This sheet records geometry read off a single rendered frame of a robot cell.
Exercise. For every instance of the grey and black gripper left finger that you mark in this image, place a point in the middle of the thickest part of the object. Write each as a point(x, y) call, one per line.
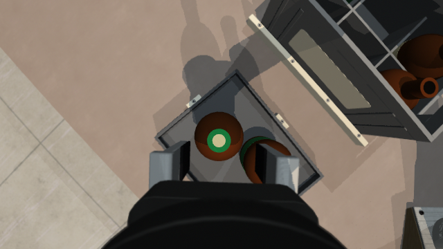
point(171, 164)

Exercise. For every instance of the grey bottle crate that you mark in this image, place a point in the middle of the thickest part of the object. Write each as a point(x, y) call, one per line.
point(351, 77)

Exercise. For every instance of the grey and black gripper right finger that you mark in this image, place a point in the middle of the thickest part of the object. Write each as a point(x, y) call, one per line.
point(271, 166)

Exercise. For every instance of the brown bottle with white cap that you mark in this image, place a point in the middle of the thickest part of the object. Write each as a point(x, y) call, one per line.
point(219, 136)
point(247, 154)

